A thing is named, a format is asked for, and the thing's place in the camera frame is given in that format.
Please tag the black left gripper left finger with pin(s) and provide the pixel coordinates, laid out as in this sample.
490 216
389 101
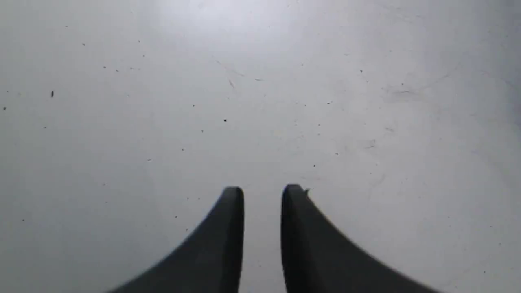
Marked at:
208 261

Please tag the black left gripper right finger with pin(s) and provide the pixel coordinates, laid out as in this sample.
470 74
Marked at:
317 258

